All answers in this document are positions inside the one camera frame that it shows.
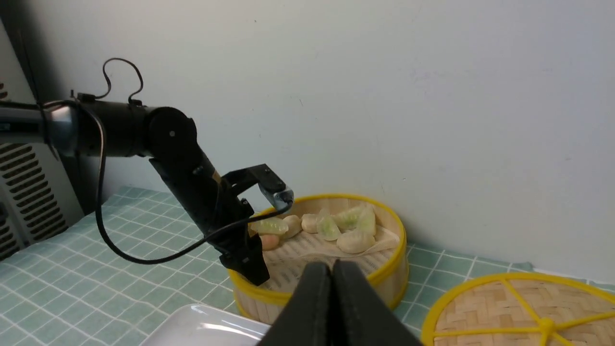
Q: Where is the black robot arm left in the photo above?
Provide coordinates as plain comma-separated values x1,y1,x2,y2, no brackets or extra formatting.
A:
1,93,293,285

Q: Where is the bamboo steamer basket yellow rim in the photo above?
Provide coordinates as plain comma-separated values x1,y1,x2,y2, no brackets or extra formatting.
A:
229,194,409,324

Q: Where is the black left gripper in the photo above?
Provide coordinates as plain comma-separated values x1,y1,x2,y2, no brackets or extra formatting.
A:
149,145,270,286

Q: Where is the green dumpling back right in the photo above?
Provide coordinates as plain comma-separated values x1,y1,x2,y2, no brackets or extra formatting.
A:
356,206,377,236

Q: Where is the black camera cable left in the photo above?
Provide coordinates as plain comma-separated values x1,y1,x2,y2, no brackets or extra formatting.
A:
72,58,294,265

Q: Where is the white steamer liner cloth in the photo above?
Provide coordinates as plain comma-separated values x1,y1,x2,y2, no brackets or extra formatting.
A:
260,226,400,293

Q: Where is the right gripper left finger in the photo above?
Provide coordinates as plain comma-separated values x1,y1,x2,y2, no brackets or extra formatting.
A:
258,262,332,346

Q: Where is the white dumpling back left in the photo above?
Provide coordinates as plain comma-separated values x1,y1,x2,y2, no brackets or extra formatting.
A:
280,215,303,239

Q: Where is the green dumpling far left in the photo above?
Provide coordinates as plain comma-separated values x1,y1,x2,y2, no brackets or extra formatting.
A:
250,217,289,236

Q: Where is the white square plate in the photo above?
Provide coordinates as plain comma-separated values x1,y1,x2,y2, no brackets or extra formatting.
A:
141,304,270,346

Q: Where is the green dumpling back top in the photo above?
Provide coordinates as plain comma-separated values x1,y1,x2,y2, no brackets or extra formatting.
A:
332,205,367,230

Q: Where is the white dumpling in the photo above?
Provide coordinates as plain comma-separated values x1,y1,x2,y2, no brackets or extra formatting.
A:
336,230,376,254
280,215,303,239

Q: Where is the pink dumpling left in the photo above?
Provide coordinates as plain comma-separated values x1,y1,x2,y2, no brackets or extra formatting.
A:
259,234,280,251

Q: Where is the woven bamboo steamer lid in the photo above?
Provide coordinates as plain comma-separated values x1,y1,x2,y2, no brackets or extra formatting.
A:
421,273,615,346

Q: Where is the green dumpling back middle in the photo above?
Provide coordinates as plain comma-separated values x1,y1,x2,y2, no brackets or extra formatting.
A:
316,209,341,241

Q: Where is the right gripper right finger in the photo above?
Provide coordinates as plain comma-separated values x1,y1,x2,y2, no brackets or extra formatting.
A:
332,260,422,346

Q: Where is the grey vented appliance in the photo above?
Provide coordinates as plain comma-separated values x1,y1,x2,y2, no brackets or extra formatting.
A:
0,27,84,260

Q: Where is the white dumpling centre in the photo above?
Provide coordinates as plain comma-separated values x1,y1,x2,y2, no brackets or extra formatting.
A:
336,230,376,254

